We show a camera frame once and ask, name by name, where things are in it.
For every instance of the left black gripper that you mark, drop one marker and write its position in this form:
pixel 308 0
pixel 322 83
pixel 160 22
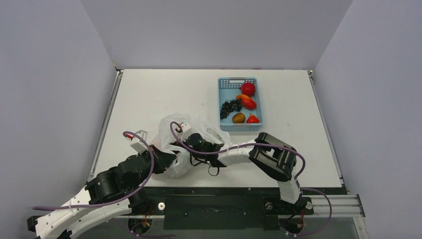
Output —
pixel 163 159

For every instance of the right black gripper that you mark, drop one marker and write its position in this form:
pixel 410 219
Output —
pixel 190 142

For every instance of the black fake grape bunch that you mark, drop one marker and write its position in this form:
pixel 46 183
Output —
pixel 228 107

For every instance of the small red fake pear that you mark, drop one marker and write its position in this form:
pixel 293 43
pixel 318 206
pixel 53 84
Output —
pixel 252 119

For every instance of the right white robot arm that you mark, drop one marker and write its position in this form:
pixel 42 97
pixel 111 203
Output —
pixel 271 155

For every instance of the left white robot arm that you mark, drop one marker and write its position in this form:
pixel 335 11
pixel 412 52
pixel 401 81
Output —
pixel 112 193

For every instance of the red yellow fake mango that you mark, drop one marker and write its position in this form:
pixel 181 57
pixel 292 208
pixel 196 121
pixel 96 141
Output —
pixel 247 102

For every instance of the red fake pomegranate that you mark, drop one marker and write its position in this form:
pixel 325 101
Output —
pixel 248 89

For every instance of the light blue perforated basket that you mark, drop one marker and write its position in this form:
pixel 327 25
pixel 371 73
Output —
pixel 228 89

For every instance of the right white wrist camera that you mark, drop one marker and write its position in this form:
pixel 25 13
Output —
pixel 184 130

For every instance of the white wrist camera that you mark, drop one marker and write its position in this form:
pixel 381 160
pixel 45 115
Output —
pixel 136 143
pixel 184 130

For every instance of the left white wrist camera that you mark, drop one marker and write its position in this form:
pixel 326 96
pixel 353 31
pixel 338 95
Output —
pixel 136 143

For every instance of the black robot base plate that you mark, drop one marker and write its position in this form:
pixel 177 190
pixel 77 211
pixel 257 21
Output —
pixel 185 208

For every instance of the metal table edge rail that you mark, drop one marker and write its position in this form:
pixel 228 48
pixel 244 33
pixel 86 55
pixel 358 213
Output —
pixel 108 113

